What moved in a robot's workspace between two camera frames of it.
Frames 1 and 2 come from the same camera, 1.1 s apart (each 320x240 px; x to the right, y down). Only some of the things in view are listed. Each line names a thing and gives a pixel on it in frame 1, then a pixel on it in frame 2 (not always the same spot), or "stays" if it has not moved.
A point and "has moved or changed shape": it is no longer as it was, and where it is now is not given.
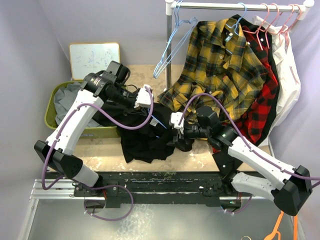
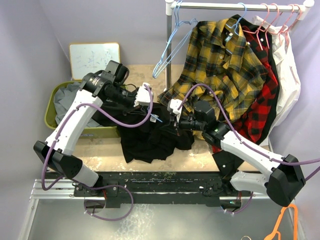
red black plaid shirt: x=260 y=119 stays
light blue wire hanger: x=157 y=120 has moved or changed shape
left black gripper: x=137 y=110 stays
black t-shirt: x=146 y=133 stays
